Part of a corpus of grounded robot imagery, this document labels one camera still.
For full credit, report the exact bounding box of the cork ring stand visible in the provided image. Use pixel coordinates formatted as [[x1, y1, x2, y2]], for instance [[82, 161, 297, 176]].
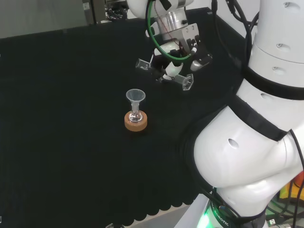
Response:
[[124, 111, 148, 132]]

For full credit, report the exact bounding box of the clear graduated cylinder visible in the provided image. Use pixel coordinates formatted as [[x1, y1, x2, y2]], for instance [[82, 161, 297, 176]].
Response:
[[135, 58, 195, 92]]

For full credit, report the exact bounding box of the black bench cloth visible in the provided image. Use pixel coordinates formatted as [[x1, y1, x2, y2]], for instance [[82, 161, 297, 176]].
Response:
[[0, 7, 249, 226]]

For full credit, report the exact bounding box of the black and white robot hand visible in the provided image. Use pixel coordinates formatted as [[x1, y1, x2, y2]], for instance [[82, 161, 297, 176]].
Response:
[[149, 23, 213, 83]]

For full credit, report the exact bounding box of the clear plastic funnel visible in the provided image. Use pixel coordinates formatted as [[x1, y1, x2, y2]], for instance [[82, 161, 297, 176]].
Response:
[[125, 88, 146, 111]]

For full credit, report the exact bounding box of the clear round-bottom flask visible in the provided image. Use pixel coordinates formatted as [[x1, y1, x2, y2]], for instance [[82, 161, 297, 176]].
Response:
[[128, 108, 143, 124]]

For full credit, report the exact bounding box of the green cable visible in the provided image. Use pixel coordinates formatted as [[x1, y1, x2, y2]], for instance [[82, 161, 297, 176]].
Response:
[[146, 0, 192, 60]]

